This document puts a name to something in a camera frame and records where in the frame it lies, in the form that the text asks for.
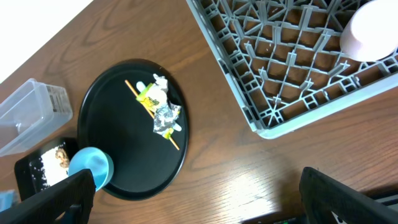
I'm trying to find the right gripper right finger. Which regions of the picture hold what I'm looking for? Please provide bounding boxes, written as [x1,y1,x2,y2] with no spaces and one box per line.
[299,167,397,223]

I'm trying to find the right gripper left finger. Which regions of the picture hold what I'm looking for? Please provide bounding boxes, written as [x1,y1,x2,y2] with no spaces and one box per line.
[1,169,96,223]

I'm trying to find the white light-blue bowl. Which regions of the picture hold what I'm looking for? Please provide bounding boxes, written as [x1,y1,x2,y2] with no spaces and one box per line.
[68,147,114,191]

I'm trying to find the brown food scrap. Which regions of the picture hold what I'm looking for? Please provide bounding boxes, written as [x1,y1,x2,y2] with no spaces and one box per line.
[55,148,70,169]

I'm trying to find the green yellow wrapper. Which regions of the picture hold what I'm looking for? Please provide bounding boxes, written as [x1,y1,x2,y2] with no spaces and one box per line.
[136,83,161,112]

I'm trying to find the wooden chopstick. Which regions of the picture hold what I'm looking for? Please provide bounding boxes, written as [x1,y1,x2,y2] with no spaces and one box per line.
[124,80,180,151]

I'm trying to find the light blue plastic spoon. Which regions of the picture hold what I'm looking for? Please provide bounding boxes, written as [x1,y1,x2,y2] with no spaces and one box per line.
[136,81,182,131]

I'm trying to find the white tissue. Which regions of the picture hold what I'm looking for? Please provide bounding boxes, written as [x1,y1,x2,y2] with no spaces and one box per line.
[150,73,168,105]

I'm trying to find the pink cup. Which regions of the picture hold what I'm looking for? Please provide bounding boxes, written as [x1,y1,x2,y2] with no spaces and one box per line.
[340,0,397,62]

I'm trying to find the foil wrapper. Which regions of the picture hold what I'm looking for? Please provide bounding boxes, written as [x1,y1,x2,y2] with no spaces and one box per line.
[153,103,182,139]

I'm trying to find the grey dishwasher rack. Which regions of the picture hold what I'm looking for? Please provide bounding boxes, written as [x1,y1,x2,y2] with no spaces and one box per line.
[188,0,397,139]

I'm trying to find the scattered rice grains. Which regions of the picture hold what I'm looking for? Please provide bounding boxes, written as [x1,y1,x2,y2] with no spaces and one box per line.
[29,144,68,192]

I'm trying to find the black rectangular tray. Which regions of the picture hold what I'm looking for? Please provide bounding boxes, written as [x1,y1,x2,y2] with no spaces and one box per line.
[14,137,78,201]

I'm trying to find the clear plastic bin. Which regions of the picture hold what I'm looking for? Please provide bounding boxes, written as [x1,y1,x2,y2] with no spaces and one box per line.
[1,78,73,156]

